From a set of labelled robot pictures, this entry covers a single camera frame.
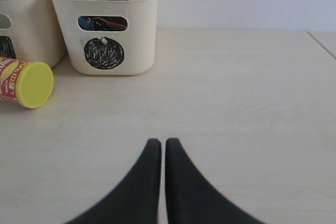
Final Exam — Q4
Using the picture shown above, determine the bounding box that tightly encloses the cream plastic bin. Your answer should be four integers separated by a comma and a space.
52, 0, 158, 76
1, 0, 66, 67

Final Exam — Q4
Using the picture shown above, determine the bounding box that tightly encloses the yellow chips can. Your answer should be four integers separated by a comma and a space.
1, 57, 55, 109

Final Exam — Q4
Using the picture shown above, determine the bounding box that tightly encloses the middle cream plastic bin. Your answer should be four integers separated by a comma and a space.
1, 0, 66, 67

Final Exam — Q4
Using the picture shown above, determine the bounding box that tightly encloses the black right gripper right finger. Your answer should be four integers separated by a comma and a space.
165, 138, 262, 223

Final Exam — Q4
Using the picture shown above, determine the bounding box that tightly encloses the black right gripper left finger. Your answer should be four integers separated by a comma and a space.
68, 138, 161, 223

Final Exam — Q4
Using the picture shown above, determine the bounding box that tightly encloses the right cream plastic bin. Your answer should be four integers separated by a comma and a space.
52, 0, 158, 76

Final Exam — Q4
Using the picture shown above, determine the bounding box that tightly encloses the blue noodle packet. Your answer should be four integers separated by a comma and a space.
78, 16, 93, 31

